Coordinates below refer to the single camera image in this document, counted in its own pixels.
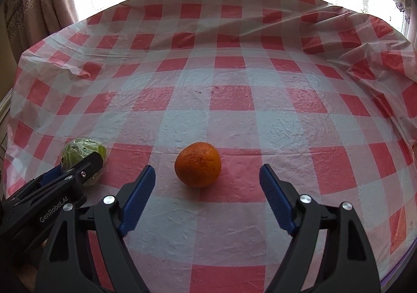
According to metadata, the red white checkered tablecloth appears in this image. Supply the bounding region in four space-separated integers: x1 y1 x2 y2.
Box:
4 0 416 292

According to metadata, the orange tangerine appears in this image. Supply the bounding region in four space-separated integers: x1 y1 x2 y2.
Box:
175 142 222 188

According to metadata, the white purple cardboard box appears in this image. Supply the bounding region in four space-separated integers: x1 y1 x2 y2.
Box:
380 241 416 292

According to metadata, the green fruit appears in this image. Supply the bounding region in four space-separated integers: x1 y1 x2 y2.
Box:
60 138 108 188

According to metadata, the brown drape curtain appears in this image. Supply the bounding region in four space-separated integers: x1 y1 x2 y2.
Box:
4 0 78 61

